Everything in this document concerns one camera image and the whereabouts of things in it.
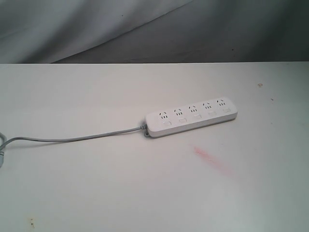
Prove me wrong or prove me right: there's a white five-outlet power strip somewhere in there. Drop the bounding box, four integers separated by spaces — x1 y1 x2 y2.
145 97 238 138

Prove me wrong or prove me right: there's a grey backdrop cloth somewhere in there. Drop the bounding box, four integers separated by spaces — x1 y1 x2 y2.
0 0 309 63

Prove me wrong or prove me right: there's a grey power cord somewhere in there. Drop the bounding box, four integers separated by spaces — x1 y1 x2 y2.
0 124 147 170

